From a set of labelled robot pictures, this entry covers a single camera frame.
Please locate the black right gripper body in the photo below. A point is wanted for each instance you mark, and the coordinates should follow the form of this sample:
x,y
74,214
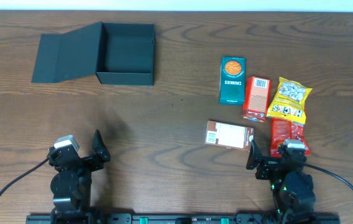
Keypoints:
x,y
267,172

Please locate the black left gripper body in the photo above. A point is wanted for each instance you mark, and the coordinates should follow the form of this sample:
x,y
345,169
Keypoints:
x,y
91,165

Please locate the brown white carton box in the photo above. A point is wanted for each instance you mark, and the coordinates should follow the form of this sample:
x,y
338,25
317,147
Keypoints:
x,y
229,135

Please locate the teal Chunkies cookie box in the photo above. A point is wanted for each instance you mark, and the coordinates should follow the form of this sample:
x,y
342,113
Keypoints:
x,y
232,81

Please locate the dark green gift box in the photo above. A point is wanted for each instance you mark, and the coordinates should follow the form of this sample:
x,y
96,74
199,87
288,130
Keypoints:
x,y
117,53

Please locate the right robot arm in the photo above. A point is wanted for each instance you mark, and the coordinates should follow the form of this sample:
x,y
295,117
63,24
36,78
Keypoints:
x,y
291,188

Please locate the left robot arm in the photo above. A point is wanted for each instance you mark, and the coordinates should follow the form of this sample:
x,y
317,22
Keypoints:
x,y
71,187

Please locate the red snack pouch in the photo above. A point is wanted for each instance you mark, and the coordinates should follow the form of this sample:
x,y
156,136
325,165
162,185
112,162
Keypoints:
x,y
281,130

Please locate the red orange snack box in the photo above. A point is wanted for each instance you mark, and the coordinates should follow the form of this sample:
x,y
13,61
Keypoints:
x,y
257,98

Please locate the yellow Hacks candy bag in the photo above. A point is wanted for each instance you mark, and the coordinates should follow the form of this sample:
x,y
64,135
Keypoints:
x,y
289,102

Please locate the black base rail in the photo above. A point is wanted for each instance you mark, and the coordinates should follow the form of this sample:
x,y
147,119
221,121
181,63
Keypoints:
x,y
126,218

